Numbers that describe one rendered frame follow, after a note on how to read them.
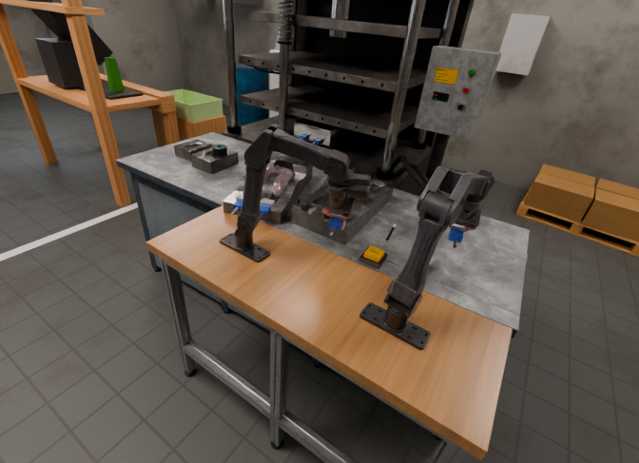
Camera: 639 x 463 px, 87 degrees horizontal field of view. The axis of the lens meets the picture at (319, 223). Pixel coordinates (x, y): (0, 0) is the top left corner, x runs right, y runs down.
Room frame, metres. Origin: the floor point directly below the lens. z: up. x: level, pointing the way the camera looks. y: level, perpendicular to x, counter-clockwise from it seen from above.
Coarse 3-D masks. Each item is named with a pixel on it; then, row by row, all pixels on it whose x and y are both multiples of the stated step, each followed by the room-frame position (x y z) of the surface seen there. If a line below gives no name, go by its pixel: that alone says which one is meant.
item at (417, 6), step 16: (224, 0) 2.34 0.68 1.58; (416, 0) 1.80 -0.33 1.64; (224, 16) 2.35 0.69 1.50; (416, 16) 1.79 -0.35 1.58; (448, 16) 2.40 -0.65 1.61; (224, 32) 2.35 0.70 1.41; (416, 32) 1.80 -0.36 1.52; (448, 32) 2.39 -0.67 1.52; (400, 64) 1.81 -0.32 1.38; (288, 80) 2.94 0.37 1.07; (400, 80) 1.80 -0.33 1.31; (400, 96) 1.79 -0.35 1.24; (400, 112) 1.80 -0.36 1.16; (240, 128) 2.36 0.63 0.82; (416, 144) 2.39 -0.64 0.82; (384, 160) 1.80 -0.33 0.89; (384, 176) 1.78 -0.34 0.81
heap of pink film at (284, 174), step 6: (270, 168) 1.52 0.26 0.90; (276, 168) 1.52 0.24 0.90; (282, 168) 1.54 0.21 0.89; (288, 168) 1.56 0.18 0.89; (270, 174) 1.46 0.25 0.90; (276, 174) 1.49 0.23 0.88; (282, 174) 1.41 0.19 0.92; (288, 174) 1.41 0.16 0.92; (264, 180) 1.39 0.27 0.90; (276, 180) 1.40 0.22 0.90; (282, 180) 1.38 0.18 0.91; (288, 180) 1.39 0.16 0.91; (276, 186) 1.34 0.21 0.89; (282, 186) 1.35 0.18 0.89; (276, 192) 1.33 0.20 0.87
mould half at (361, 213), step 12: (372, 180) 1.42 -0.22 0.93; (324, 192) 1.35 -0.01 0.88; (372, 192) 1.33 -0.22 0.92; (384, 192) 1.40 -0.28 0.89; (300, 204) 1.20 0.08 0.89; (312, 204) 1.21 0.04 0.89; (360, 204) 1.27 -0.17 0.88; (372, 204) 1.27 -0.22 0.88; (384, 204) 1.44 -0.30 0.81; (300, 216) 1.18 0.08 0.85; (312, 216) 1.15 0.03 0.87; (324, 216) 1.13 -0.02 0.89; (360, 216) 1.17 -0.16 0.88; (372, 216) 1.30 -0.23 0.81; (312, 228) 1.15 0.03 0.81; (324, 228) 1.12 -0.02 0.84; (348, 228) 1.08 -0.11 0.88; (360, 228) 1.20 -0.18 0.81; (336, 240) 1.10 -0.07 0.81; (348, 240) 1.09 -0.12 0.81
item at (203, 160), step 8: (200, 152) 1.71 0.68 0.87; (208, 152) 1.73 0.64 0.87; (232, 152) 1.76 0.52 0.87; (192, 160) 1.66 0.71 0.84; (200, 160) 1.64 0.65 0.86; (208, 160) 1.62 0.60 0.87; (216, 160) 1.63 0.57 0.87; (224, 160) 1.68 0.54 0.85; (232, 160) 1.73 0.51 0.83; (200, 168) 1.64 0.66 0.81; (208, 168) 1.61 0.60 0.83; (216, 168) 1.63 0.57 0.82; (224, 168) 1.68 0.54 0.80
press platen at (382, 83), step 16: (256, 64) 2.32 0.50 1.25; (272, 64) 2.26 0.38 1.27; (304, 64) 2.25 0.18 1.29; (320, 64) 2.32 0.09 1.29; (336, 64) 2.40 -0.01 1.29; (352, 64) 2.48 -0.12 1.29; (368, 64) 2.57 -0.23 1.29; (384, 64) 2.67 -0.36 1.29; (336, 80) 2.05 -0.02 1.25; (352, 80) 2.00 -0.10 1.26; (368, 80) 1.95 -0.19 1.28; (384, 80) 1.91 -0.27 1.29; (416, 80) 2.15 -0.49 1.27
